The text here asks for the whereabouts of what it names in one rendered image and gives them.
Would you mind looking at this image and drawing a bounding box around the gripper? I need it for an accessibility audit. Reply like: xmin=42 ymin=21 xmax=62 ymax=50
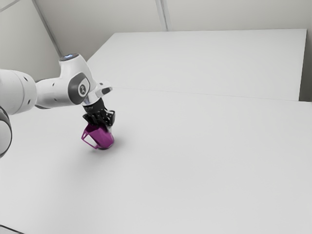
xmin=81 ymin=98 xmax=116 ymax=134

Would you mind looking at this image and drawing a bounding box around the purple faceted mug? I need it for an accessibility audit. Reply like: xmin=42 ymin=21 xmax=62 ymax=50
xmin=81 ymin=123 xmax=115 ymax=150

